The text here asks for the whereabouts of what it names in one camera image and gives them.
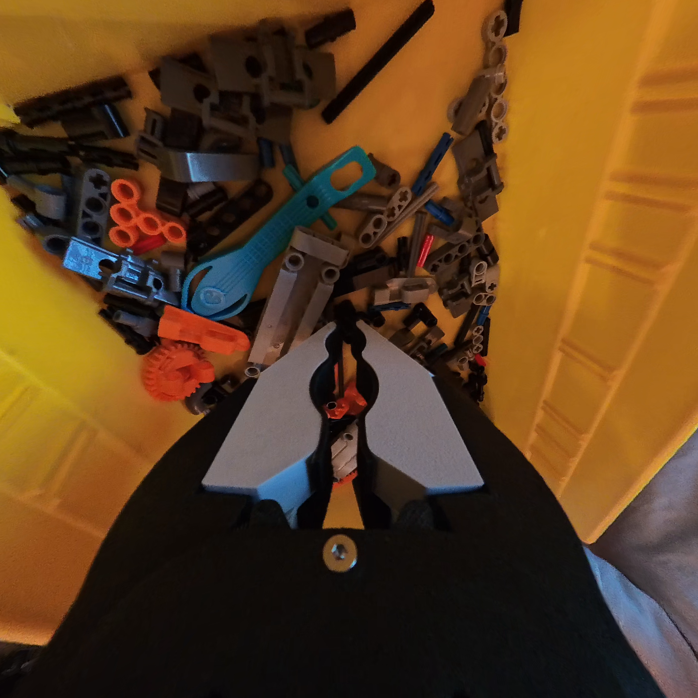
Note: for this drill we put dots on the orange pointed panel piece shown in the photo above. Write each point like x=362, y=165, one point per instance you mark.
x=202, y=330

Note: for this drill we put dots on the teal brick separator tool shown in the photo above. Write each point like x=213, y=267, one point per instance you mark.
x=256, y=256

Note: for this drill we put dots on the long black axle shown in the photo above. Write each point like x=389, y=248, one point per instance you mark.
x=376, y=63

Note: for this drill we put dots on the yellow plastic bin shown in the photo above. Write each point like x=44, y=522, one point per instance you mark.
x=572, y=163

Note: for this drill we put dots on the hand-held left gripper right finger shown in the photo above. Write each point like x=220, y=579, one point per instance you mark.
x=420, y=436

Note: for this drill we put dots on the orange gear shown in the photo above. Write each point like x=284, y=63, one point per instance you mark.
x=172, y=373

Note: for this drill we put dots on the orange perforated block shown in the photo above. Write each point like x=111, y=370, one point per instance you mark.
x=343, y=408

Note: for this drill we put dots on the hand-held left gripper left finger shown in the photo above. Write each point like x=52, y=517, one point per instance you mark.
x=262, y=436

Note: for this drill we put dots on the pile of building block pieces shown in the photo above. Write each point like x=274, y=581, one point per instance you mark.
x=240, y=71

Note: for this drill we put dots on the grey panel piece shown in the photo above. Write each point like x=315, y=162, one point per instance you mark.
x=289, y=305
x=344, y=447

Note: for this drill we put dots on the white curved panel piece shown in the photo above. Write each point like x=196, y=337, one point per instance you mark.
x=406, y=292

